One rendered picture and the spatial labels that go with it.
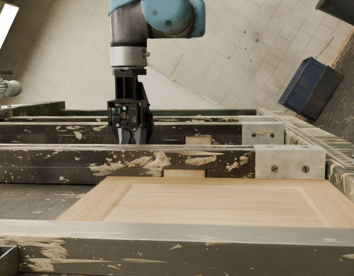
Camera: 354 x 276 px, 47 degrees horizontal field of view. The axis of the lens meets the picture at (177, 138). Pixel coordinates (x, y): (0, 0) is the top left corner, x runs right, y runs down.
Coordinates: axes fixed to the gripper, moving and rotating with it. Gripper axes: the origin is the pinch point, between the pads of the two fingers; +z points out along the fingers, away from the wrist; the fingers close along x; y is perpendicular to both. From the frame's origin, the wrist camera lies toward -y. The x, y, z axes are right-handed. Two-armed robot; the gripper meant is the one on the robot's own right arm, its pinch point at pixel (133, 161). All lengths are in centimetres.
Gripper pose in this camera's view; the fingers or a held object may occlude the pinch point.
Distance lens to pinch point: 90.1
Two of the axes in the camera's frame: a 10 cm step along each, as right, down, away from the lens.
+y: -1.1, 1.5, -9.8
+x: 9.9, 0.1, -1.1
